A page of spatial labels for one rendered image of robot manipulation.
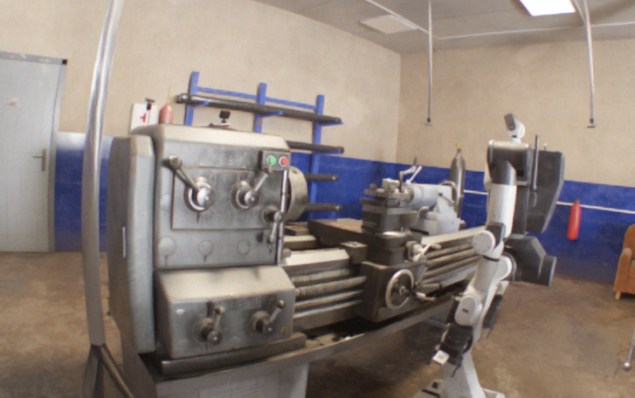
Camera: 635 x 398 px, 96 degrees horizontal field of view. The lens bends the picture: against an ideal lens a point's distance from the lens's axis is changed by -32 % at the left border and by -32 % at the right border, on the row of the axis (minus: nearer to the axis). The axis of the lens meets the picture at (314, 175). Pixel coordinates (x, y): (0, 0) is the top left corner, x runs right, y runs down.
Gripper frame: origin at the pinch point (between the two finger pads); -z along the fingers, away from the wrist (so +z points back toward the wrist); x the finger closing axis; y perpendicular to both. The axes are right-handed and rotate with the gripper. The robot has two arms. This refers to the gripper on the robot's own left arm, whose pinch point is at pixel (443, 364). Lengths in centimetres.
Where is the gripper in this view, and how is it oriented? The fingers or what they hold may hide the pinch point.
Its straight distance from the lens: 147.2
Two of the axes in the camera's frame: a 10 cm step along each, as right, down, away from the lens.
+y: -6.6, -0.3, -7.5
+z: 2.4, -9.6, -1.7
